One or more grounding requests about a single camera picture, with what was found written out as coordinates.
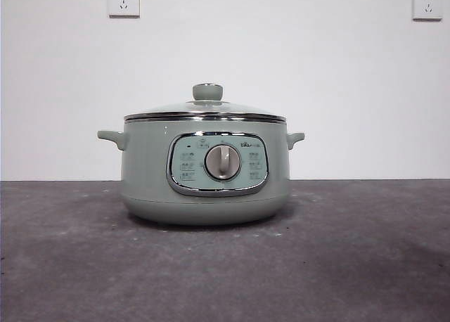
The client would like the sage green electric cooking pot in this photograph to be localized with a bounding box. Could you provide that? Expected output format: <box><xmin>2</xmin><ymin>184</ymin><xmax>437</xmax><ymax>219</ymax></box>
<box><xmin>96</xmin><ymin>119</ymin><xmax>306</xmax><ymax>226</ymax></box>

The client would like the white wall socket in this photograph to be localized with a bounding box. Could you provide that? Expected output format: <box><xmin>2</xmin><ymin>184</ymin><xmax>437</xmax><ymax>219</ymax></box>
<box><xmin>108</xmin><ymin>0</ymin><xmax>141</xmax><ymax>19</ymax></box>
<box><xmin>411</xmin><ymin>0</ymin><xmax>443</xmax><ymax>21</ymax></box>

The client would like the glass lid with green knob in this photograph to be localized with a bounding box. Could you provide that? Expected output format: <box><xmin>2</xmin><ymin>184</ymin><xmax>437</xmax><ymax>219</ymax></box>
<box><xmin>124</xmin><ymin>83</ymin><xmax>288</xmax><ymax>123</ymax></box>

